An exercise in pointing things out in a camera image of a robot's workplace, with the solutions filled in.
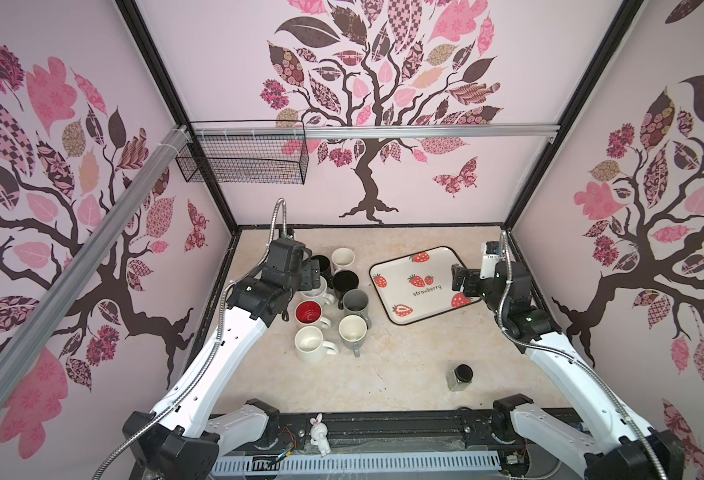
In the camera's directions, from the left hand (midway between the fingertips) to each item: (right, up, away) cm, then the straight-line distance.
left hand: (298, 271), depth 75 cm
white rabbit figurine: (+6, -40, -4) cm, 40 cm away
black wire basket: (-13, +38, +20) cm, 45 cm away
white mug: (0, -14, +17) cm, 22 cm away
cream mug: (+3, -8, +16) cm, 18 cm away
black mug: (+4, 0, +22) cm, 22 cm away
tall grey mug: (+14, -10, +15) cm, 23 cm away
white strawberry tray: (+37, -7, +28) cm, 47 cm away
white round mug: (+1, -23, +12) cm, 26 cm away
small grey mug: (+14, -19, +14) cm, 27 cm away
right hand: (+46, +2, +4) cm, 46 cm away
